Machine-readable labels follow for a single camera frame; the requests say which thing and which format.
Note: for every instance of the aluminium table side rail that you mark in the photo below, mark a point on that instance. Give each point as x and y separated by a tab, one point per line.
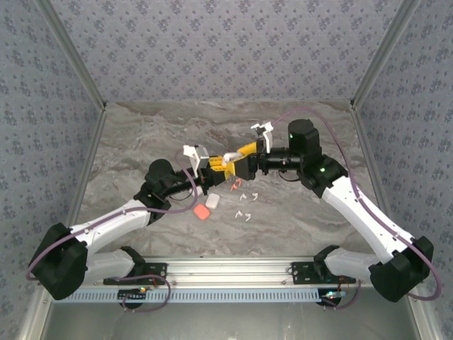
371	166
85	166

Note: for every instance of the aluminium frame post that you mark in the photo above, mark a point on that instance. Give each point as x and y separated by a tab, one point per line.
385	53
70	53

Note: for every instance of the white earbud charging case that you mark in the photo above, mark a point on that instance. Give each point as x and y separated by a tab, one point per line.
231	156
212	200

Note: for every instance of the pink earbud charging case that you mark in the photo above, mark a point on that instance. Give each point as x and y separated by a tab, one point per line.
201	212

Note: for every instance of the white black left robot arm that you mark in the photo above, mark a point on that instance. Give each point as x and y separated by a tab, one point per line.
106	223

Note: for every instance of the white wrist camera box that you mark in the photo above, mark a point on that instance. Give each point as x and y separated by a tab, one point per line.
267	140
200	156

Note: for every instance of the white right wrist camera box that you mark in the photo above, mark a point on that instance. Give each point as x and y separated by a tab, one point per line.
267	140

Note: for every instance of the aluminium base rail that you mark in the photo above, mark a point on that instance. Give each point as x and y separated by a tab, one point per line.
226	271

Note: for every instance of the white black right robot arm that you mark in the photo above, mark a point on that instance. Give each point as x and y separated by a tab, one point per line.
371	219

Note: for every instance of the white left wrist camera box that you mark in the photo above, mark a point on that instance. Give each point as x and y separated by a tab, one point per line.
200	156

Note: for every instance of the grey metal sheet panel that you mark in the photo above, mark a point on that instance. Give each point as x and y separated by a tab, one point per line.
226	322

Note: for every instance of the small black controller board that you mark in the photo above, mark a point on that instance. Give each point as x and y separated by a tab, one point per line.
132	295
331	299

